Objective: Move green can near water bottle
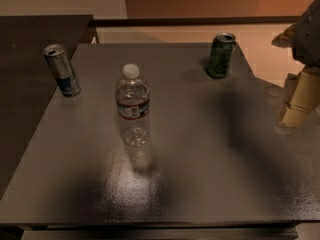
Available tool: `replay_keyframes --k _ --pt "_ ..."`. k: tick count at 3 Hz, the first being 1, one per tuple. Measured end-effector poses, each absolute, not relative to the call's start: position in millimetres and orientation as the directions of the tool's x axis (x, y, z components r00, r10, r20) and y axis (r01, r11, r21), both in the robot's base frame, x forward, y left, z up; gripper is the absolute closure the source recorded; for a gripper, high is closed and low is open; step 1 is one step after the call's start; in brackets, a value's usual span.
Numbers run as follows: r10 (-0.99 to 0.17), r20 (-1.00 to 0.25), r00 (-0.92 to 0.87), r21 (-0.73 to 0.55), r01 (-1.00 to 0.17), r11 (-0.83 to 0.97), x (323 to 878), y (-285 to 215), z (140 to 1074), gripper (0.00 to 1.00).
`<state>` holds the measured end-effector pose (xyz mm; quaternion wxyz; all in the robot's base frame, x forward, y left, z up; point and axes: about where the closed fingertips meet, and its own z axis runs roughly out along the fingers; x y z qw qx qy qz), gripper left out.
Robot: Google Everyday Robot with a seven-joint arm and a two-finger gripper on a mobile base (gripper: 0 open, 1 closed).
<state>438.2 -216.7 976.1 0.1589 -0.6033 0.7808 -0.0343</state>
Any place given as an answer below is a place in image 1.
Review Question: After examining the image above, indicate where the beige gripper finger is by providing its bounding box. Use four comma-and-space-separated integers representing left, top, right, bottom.
279, 66, 320, 128
271, 24, 296, 48

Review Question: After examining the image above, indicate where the green soda can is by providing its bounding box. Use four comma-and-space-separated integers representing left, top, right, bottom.
207, 32, 236, 79

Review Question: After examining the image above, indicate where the clear plastic water bottle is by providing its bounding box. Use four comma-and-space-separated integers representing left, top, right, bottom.
115, 64, 150, 147

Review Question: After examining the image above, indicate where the silver blue energy drink can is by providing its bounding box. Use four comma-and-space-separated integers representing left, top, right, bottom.
43, 44, 81, 97

